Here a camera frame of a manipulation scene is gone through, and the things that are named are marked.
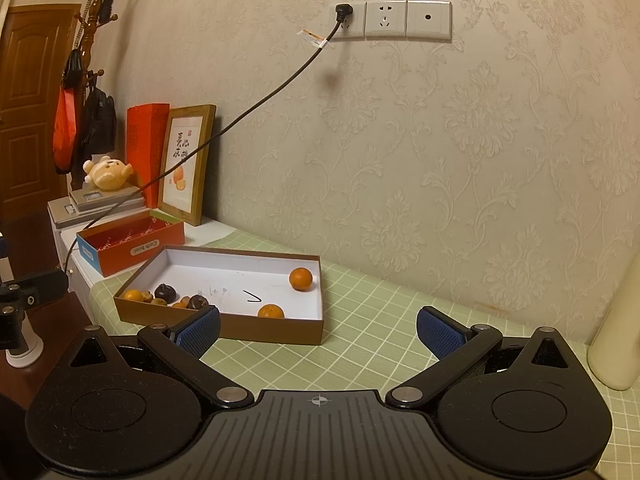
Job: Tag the wooden picture frame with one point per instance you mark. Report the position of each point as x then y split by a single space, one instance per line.
185 195

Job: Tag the wooden coat rack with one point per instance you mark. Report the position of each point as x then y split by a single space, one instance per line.
92 15

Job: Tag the black hanging bag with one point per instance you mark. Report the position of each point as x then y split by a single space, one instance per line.
99 120

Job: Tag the small black pouch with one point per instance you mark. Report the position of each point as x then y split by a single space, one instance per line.
74 67

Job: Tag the red open box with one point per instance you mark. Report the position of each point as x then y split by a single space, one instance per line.
125 257

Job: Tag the grey digital scale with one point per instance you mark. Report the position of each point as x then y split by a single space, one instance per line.
95 197

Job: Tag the red paper bag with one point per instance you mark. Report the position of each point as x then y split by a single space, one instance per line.
145 145

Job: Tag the dark brown fruit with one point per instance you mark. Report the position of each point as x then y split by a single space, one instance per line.
165 291
198 301

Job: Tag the black power plug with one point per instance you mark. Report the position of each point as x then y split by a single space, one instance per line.
344 10

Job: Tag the green checked tablecloth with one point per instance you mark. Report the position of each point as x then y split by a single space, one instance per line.
375 320

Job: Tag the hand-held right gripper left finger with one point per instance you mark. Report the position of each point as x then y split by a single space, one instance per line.
200 331

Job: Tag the yellow plush toy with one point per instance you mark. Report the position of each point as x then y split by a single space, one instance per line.
107 174

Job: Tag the cream thermos jug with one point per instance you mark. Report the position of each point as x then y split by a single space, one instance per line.
615 345

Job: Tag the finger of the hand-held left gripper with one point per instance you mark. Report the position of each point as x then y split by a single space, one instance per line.
45 284
3 260

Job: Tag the brown wooden door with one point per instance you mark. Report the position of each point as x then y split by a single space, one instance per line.
30 110

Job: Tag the orange mandarin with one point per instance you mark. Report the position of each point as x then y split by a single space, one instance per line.
132 295
270 312
301 279

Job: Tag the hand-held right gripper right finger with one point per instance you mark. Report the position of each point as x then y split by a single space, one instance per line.
440 332

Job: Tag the red hanging bag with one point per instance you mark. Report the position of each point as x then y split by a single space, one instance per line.
65 130

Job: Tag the white round stand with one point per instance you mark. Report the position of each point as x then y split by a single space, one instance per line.
25 355

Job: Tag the grey flat box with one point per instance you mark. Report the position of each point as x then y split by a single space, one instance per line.
60 212

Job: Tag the white wall socket panel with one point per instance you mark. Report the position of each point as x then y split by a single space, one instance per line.
385 20

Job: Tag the brown cardboard box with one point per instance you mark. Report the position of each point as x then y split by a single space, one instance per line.
280 330

